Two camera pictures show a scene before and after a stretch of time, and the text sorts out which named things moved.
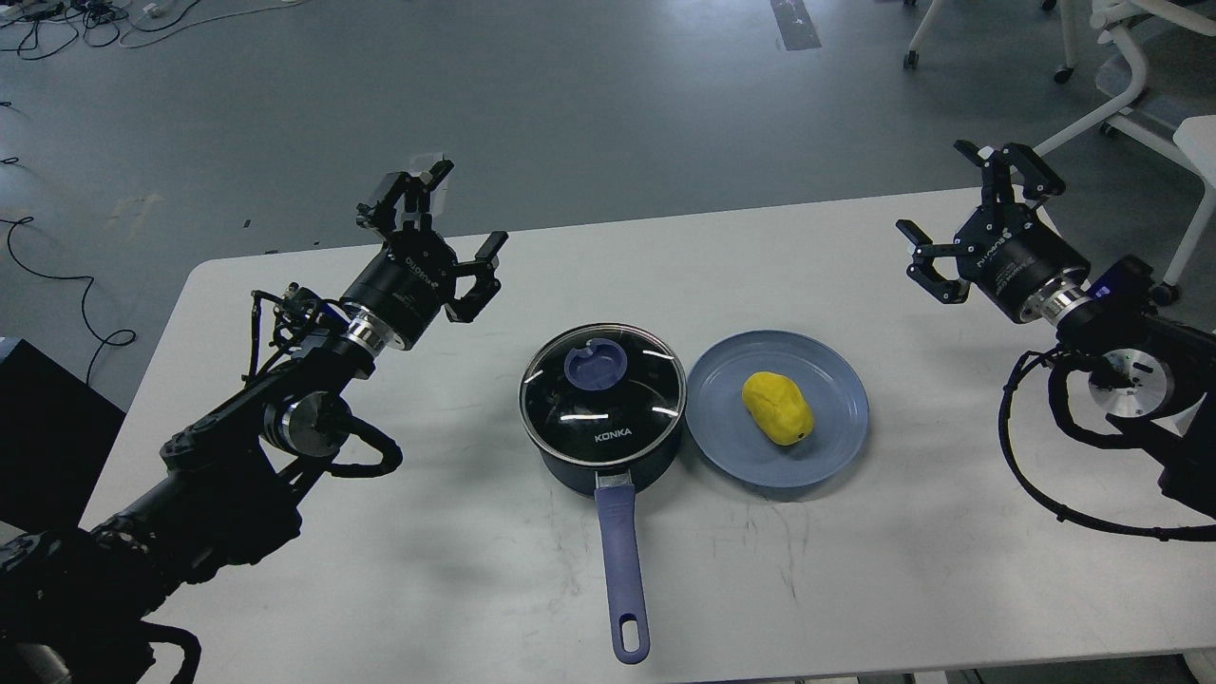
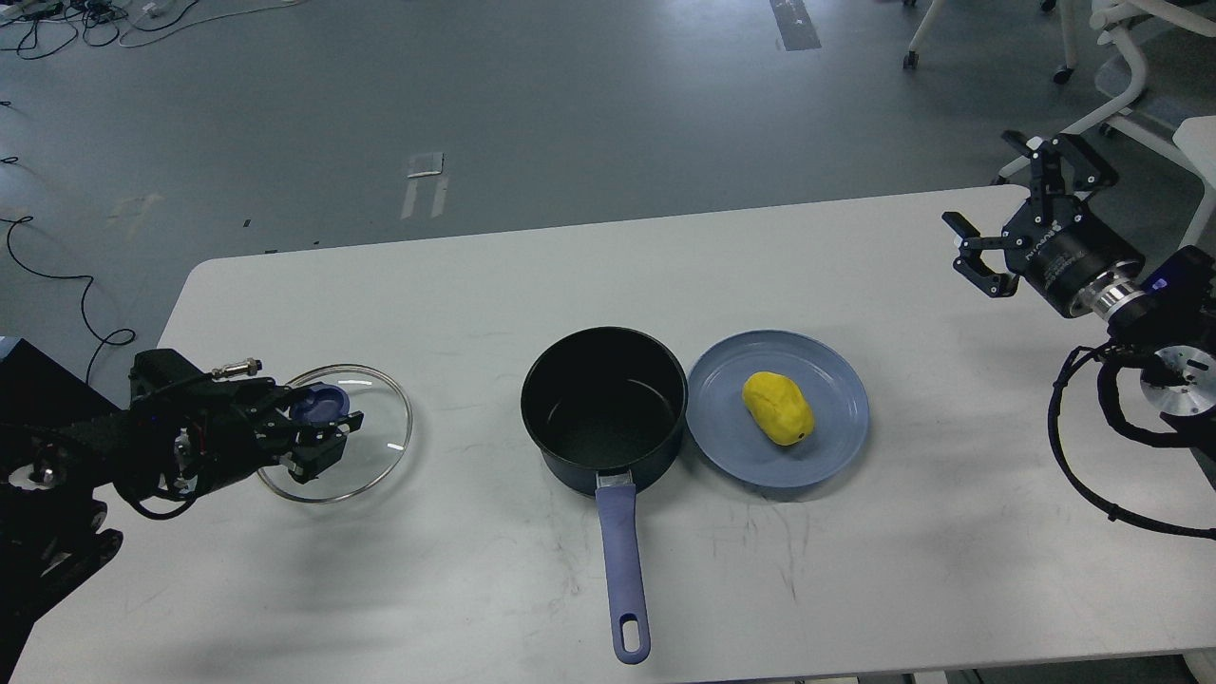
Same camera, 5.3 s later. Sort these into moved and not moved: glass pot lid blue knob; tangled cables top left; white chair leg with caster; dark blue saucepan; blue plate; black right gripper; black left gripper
Moved: black left gripper; glass pot lid blue knob; black right gripper
Not moved: white chair leg with caster; tangled cables top left; dark blue saucepan; blue plate
